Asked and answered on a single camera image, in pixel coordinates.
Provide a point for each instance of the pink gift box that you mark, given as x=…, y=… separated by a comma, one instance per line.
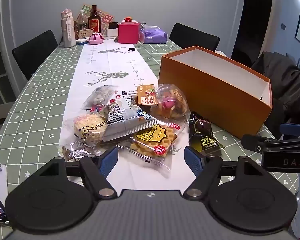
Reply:
x=128, y=33

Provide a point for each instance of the puffed rice cracker packet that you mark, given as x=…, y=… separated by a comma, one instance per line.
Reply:
x=87, y=126

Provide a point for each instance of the small clear candy packet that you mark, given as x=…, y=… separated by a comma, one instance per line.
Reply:
x=75, y=151

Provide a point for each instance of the white stick snack packet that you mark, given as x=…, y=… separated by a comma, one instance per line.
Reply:
x=126, y=95

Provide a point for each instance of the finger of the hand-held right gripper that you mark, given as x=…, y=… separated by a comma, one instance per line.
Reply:
x=265, y=144
x=293, y=128

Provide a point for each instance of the grey white snack packet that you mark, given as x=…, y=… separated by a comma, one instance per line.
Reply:
x=125, y=120

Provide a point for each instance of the dark jacket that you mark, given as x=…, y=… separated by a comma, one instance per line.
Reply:
x=285, y=80

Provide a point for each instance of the clear packet of round nuts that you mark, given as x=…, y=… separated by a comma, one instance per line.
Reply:
x=100, y=96

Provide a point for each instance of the purple tissue pack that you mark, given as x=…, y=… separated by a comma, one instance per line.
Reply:
x=153, y=35

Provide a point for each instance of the green checkered tablecloth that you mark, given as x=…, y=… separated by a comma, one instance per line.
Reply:
x=40, y=100

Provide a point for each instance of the white deer print table runner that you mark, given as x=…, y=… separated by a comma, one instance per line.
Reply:
x=107, y=65

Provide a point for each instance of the red snack packet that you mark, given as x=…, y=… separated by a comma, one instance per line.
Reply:
x=98, y=108

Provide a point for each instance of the white pink water bottle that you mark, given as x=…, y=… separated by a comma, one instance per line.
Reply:
x=68, y=30

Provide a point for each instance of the white plate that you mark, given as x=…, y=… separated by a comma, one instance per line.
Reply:
x=129, y=22

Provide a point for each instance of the small wooden radio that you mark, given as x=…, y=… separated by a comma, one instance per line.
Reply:
x=86, y=33

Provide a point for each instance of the dried fruit packet orange label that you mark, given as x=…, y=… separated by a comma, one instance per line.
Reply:
x=170, y=102

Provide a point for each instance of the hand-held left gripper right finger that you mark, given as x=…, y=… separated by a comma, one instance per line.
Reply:
x=193, y=161

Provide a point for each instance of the tan dotted game board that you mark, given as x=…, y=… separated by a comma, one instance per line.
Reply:
x=106, y=20

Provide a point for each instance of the black chair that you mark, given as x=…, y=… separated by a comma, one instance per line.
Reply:
x=32, y=52
x=192, y=36

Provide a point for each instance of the pink round container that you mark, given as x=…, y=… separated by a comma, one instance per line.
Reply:
x=96, y=38

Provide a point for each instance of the flat blue box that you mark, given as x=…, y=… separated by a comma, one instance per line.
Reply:
x=82, y=42

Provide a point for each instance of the dark liquor bottle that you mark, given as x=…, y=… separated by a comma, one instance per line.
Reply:
x=94, y=22

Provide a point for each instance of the yellow waffle packet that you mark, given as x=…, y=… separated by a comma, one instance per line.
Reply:
x=152, y=140

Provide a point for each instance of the black snack packet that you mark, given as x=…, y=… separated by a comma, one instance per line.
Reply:
x=202, y=130

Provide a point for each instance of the red toy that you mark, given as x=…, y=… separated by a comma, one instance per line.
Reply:
x=127, y=19

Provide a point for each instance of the orange cardboard box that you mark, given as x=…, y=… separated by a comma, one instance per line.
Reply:
x=215, y=97

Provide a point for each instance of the brown jar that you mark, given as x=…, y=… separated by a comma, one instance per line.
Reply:
x=75, y=28

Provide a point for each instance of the orange fruit snack packet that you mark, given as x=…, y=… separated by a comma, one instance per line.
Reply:
x=145, y=95

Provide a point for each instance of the green dotted game board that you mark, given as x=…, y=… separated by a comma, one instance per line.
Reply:
x=86, y=8

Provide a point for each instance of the clear plastic bottle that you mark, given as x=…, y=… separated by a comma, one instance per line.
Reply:
x=82, y=21

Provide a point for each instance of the white jar with black lid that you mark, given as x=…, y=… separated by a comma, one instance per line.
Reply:
x=112, y=30

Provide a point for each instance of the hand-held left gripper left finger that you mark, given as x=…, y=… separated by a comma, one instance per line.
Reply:
x=109, y=160

